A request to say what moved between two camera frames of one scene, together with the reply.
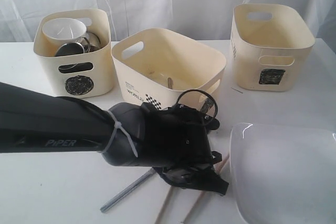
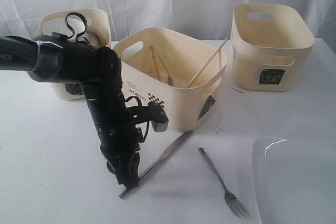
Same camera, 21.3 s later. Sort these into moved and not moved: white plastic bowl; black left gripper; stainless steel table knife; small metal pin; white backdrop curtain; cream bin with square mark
Moved: stainless steel table knife; black left gripper
Not moved: white plastic bowl; cream bin with square mark; white backdrop curtain; small metal pin
